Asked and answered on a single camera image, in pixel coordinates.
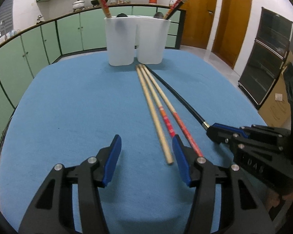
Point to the row of small jars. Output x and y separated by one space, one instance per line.
119 0

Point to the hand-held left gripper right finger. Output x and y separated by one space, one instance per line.
182 160

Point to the plain wooden door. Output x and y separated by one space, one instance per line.
234 22

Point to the white cooking pot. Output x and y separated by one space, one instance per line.
78 4

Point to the black glass-door cabinet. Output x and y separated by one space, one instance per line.
266 58

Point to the grey window blind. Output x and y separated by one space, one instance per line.
0 17

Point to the black plastic spoon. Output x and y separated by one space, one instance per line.
122 15

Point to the cardboard box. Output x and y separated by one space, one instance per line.
276 107

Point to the metal kitchen faucet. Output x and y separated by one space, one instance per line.
1 26

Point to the metal kettle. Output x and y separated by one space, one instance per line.
40 19

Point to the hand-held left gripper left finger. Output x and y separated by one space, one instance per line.
112 158

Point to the black wok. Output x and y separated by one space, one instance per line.
95 3

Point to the white two-compartment utensil holder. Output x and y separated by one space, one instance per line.
119 41

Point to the person's right hand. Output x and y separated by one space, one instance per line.
276 199

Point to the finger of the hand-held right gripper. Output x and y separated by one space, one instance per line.
227 128
217 135

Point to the blue table mat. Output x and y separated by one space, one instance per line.
75 107

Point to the metal spoon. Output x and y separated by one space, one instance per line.
158 15

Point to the glass jar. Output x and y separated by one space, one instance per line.
171 3

